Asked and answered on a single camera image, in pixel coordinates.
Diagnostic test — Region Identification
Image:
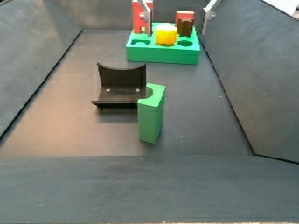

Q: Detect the brown star block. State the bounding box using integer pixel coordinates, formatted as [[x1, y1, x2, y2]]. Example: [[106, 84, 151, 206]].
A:
[[178, 17, 194, 37]]

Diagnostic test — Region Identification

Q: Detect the black curved holder stand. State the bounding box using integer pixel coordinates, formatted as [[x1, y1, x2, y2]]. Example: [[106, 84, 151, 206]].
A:
[[91, 63, 146, 107]]

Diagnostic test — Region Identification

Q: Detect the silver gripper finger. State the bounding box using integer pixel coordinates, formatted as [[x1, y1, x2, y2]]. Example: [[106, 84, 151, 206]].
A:
[[200, 0, 222, 35], [136, 0, 152, 37]]

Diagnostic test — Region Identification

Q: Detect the tall red bridge block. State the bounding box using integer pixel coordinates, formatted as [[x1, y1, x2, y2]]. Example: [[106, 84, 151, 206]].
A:
[[132, 0, 154, 34]]

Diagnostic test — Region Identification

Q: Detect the green shape sorter board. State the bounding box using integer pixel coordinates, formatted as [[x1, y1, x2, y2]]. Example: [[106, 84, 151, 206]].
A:
[[126, 30, 202, 65]]

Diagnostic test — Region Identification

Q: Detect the yellow pentagon block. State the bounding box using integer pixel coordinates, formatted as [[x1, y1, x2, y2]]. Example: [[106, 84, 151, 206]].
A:
[[154, 23, 178, 46]]

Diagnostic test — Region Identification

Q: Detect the green arch block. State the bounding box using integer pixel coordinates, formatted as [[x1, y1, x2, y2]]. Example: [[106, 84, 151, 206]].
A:
[[138, 83, 166, 144]]

